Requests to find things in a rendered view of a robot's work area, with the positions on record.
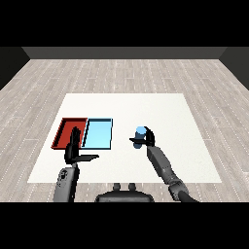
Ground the red shallow open box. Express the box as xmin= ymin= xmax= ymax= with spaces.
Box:
xmin=51 ymin=117 xmax=89 ymax=151

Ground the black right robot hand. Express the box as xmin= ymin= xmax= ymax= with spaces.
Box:
xmin=128 ymin=125 xmax=157 ymax=148

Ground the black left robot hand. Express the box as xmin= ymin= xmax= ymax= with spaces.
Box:
xmin=63 ymin=125 xmax=100 ymax=165

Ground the light blue shallow open box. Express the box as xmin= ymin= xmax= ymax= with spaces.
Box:
xmin=81 ymin=118 xmax=114 ymax=151

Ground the dark grey robot body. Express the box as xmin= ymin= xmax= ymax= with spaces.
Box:
xmin=94 ymin=183 xmax=155 ymax=203

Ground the small blue can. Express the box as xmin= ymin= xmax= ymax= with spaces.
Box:
xmin=132 ymin=125 xmax=148 ymax=150

